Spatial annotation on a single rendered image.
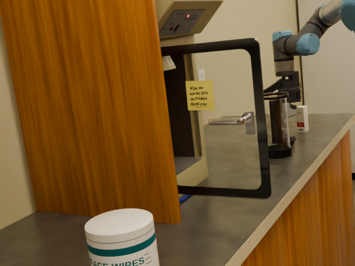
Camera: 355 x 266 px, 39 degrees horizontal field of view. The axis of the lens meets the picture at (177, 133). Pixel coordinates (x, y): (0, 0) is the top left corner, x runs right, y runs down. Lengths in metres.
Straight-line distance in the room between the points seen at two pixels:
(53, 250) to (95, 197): 0.22
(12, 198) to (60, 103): 0.34
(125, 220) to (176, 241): 0.28
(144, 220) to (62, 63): 0.59
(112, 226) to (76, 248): 0.34
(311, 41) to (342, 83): 2.53
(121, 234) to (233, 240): 0.36
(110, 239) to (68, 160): 0.57
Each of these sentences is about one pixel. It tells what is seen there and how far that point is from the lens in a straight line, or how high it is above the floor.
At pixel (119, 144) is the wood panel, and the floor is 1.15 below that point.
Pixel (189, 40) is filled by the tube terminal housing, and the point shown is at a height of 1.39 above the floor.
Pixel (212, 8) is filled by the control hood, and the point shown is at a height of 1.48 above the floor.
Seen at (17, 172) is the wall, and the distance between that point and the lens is 1.58.
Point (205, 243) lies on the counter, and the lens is 1.18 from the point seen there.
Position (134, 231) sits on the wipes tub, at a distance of 0.91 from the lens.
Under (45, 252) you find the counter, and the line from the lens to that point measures 1.28.
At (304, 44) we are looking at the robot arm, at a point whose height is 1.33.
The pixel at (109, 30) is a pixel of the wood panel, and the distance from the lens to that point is 1.28.
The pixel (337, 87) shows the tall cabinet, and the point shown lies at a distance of 4.36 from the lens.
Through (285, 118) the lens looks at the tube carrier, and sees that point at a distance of 1.80.
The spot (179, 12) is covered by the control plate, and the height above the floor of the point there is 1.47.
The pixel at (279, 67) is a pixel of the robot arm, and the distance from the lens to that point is 1.92.
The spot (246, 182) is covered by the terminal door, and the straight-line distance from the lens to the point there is 1.27.
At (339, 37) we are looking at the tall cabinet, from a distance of 4.31.
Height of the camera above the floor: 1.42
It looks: 11 degrees down
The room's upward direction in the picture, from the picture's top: 7 degrees counter-clockwise
